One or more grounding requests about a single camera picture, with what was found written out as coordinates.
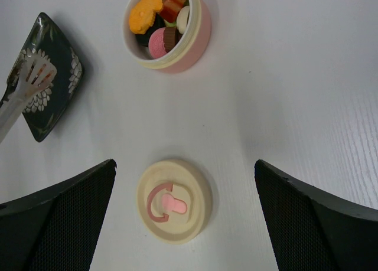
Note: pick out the cream white round cookie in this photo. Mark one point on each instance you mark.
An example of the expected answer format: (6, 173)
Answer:
(182, 19)

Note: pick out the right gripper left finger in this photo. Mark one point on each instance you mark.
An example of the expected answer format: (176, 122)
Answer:
(57, 228)

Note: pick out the red striped food piece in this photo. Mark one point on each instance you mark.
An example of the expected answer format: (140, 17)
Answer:
(171, 9)

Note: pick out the cream pink round bowl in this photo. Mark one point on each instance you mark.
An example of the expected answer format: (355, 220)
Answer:
(188, 50)

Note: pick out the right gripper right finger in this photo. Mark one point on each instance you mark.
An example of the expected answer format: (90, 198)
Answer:
(311, 229)

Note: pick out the orange fish-shaped food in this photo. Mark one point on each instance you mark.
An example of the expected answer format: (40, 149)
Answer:
(142, 15)

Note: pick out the brown round cookie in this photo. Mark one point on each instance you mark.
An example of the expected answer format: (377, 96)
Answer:
(171, 37)

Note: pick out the black floral square plate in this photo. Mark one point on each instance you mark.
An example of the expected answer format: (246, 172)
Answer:
(48, 41)

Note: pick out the metal tongs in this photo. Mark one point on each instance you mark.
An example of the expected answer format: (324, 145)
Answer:
(25, 90)

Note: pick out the black sandwich cookie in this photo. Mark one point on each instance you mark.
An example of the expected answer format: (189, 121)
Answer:
(143, 39)

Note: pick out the green sandwich cookie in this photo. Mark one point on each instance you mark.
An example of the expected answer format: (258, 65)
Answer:
(170, 24)

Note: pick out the pink sandwich cookie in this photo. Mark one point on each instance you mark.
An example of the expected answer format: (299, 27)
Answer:
(156, 45)

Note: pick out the red bacon piece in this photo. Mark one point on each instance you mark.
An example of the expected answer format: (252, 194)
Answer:
(44, 75)

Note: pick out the cream lid pink knob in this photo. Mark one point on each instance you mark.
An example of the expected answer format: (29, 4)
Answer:
(174, 200)

